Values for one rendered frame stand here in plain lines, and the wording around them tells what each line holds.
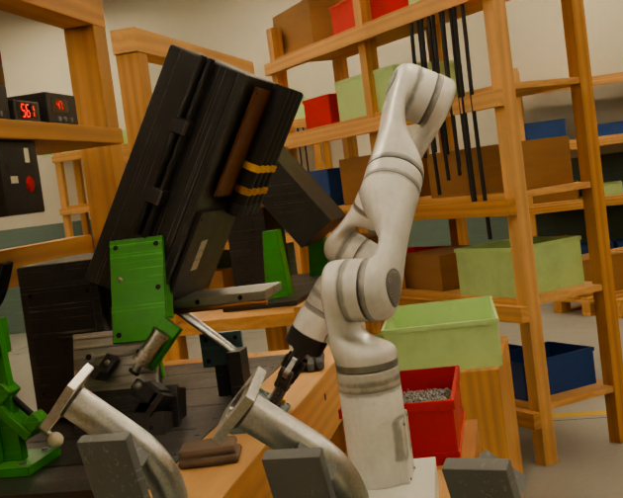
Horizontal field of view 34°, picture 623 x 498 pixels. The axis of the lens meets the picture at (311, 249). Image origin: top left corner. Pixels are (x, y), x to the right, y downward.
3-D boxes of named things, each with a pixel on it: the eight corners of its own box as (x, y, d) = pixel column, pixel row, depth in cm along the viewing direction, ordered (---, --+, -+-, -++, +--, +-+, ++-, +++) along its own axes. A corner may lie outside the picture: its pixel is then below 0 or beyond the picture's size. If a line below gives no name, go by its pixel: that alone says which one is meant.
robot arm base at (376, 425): (415, 465, 153) (401, 356, 151) (408, 487, 144) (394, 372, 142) (356, 468, 155) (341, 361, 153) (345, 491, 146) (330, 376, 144)
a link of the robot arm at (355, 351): (309, 266, 144) (324, 383, 146) (370, 262, 140) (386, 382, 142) (335, 255, 152) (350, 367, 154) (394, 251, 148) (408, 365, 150)
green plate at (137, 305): (181, 342, 207) (175, 241, 211) (167, 338, 200) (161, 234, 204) (128, 347, 210) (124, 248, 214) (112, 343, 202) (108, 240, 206)
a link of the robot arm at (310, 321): (341, 357, 182) (357, 327, 181) (288, 326, 183) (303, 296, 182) (349, 347, 191) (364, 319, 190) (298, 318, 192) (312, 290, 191)
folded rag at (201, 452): (242, 450, 173) (240, 433, 173) (238, 463, 165) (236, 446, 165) (184, 457, 173) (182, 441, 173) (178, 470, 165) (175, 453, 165)
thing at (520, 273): (538, 469, 433) (473, -95, 417) (300, 398, 638) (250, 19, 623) (633, 440, 457) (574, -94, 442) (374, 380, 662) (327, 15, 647)
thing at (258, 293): (283, 294, 225) (281, 281, 225) (266, 304, 209) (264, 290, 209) (119, 312, 233) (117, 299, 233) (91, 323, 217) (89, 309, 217)
